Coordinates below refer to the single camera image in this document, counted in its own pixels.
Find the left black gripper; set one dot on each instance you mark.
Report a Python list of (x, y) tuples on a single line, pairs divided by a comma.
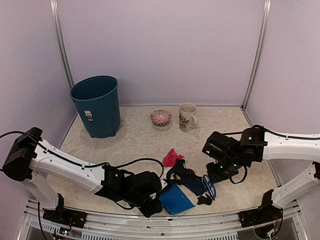
[(148, 211)]

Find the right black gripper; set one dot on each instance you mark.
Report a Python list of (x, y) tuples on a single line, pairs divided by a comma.
[(214, 177)]

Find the blue hand brush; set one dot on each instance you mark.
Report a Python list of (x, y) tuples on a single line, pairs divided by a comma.
[(209, 186)]

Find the blue plastic dustpan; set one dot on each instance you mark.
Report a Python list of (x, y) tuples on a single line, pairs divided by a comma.
[(175, 201)]

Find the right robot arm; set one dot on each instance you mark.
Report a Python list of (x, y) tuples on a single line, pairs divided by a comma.
[(257, 144)]

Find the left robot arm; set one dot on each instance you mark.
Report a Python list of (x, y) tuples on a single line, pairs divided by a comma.
[(31, 156)]

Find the pile of coloured paper scraps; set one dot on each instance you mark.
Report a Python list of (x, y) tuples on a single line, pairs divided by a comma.
[(180, 175)]

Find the isolated black paper scrap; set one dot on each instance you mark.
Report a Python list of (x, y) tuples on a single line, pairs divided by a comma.
[(204, 200)]

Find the cream ceramic mug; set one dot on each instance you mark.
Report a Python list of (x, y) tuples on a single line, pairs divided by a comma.
[(187, 117)]

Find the patterned red ceramic bowl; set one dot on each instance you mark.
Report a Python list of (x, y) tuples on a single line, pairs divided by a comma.
[(160, 117)]

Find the teal plastic waste bin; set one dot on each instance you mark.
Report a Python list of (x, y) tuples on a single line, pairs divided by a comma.
[(97, 102)]

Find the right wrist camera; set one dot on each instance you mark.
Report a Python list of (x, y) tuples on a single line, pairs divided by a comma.
[(219, 146)]

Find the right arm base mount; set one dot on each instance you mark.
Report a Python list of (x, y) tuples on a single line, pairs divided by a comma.
[(264, 213)]

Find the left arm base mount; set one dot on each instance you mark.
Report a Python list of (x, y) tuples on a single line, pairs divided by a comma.
[(65, 216)]

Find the front aluminium rail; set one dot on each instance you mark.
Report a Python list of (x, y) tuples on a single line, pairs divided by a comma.
[(108, 226)]

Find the right aluminium frame post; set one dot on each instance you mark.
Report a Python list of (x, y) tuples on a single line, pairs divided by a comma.
[(258, 54)]

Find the aluminium frame post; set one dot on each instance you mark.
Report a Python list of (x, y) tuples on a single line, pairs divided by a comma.
[(60, 42), (258, 54)]

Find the left aluminium frame post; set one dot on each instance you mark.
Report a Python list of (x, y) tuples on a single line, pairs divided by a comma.
[(60, 42)]

